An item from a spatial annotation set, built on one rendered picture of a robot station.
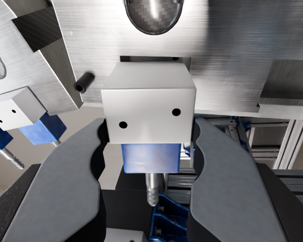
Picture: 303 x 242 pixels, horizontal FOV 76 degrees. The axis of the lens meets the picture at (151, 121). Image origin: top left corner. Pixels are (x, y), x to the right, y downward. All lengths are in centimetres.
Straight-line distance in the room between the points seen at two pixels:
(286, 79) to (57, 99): 23
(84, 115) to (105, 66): 133
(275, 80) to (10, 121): 28
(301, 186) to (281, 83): 40
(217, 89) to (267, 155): 111
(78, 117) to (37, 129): 125
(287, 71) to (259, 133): 97
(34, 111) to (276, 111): 30
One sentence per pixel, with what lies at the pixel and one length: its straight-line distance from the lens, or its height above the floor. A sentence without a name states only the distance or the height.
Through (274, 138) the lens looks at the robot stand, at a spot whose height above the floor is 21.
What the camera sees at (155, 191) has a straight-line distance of 19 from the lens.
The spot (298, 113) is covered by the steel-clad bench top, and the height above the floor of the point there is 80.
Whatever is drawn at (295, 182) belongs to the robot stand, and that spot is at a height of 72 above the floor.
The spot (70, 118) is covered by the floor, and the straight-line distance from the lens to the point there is 157.
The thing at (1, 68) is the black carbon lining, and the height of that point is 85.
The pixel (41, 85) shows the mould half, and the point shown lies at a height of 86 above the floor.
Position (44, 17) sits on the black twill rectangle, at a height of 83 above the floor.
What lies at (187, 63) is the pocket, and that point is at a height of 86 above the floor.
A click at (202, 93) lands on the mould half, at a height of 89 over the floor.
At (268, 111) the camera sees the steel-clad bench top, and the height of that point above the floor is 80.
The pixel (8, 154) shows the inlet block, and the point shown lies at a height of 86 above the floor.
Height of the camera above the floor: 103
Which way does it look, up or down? 50 degrees down
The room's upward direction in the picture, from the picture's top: 166 degrees counter-clockwise
